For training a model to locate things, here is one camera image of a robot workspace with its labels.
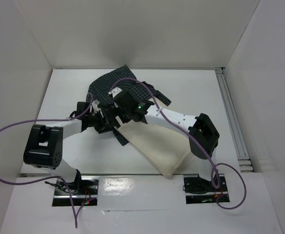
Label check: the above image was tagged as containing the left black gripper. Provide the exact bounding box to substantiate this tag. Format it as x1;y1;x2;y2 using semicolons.
86;107;115;134

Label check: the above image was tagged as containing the dark checkered pillowcase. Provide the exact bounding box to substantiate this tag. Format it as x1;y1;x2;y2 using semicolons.
86;64;171;147

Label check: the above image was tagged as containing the cream white pillow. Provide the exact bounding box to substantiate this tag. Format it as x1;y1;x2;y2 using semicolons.
118;121;190;178

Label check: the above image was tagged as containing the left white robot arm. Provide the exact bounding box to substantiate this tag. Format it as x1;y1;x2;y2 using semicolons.
23;102;113;195

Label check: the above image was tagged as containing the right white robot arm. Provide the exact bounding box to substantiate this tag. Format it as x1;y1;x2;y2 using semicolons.
109;87;220;191

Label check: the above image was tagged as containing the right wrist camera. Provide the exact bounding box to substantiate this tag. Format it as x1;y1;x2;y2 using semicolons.
108;87;122;98

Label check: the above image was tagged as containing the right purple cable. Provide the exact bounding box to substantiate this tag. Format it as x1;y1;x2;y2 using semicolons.
109;78;247;210

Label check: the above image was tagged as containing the purple cable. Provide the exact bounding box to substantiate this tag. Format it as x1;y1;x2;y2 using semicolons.
109;78;247;210
0;92;99;229

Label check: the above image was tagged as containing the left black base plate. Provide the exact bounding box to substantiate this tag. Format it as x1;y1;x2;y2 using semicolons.
51;177;99;207

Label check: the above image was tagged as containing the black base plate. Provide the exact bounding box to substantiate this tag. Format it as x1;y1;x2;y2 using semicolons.
51;177;99;207
182;175;230;204

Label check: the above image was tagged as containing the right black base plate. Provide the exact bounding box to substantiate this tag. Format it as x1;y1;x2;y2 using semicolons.
182;175;230;204

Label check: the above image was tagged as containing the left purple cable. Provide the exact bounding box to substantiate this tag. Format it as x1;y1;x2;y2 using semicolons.
0;92;99;229

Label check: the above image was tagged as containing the aluminium rail frame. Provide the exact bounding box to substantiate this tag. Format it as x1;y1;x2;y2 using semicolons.
215;68;254;173

